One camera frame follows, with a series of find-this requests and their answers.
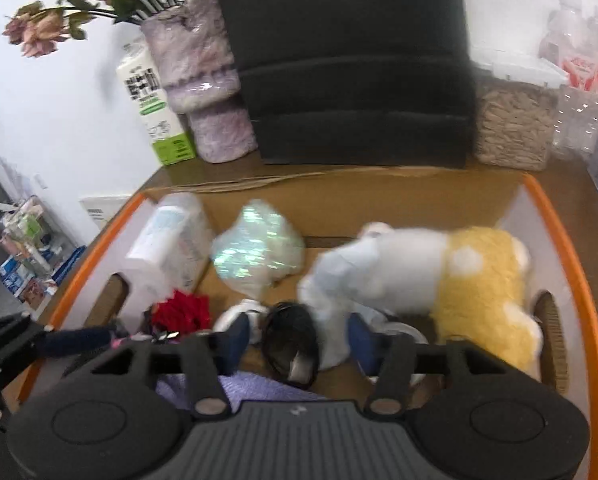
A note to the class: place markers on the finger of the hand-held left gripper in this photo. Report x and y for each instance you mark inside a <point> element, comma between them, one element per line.
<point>79,341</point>

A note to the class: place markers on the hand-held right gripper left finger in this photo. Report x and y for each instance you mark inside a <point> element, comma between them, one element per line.
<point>239,337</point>

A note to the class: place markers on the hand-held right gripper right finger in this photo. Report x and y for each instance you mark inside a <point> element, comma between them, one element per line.
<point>361,342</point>

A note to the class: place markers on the white round case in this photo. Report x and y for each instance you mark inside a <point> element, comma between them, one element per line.
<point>234,315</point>

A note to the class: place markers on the black round object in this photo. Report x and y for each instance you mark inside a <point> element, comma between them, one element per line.
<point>289,335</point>

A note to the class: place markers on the purple cloth pouch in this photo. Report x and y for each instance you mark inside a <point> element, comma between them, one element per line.
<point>259,387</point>

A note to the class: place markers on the red artificial rose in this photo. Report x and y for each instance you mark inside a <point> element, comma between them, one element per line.
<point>184,312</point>

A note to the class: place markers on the red cardboard box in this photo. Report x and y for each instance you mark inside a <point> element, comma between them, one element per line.
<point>379,195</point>

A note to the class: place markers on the white and yellow plush toy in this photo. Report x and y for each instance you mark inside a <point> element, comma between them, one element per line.
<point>404,270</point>

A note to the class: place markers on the iridescent plastic bag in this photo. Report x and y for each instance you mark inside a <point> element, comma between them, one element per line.
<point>256,247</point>

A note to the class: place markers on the cluttered storage shelf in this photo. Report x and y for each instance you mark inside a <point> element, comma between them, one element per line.
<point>29,255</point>

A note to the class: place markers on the white green milk carton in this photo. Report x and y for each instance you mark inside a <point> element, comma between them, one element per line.
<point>154,110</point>

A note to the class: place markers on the purple wrapped vase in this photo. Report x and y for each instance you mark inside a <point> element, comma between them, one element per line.
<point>204,75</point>

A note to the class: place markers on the clear seed container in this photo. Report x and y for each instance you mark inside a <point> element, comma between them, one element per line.
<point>516,120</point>

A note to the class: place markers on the black paper bag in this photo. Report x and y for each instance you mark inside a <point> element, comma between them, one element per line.
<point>344,60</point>

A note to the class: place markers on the pack of water bottles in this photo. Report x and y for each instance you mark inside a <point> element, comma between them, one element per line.
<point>584,50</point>

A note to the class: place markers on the white wall panel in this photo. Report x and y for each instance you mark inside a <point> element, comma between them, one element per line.
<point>104,210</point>

